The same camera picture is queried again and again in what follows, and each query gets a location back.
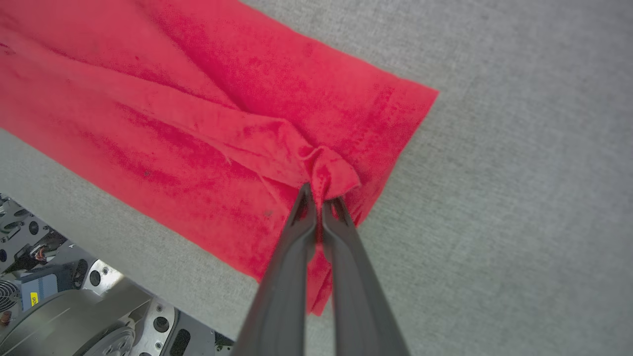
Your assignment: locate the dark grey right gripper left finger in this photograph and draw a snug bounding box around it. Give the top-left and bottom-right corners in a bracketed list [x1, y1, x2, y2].
[231, 183, 318, 356]

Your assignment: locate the red and white garment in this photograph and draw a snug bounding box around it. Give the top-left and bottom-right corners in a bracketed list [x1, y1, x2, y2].
[0, 0, 440, 317]

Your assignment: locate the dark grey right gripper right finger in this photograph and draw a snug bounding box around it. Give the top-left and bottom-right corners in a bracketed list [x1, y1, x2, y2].
[321, 196, 411, 356]

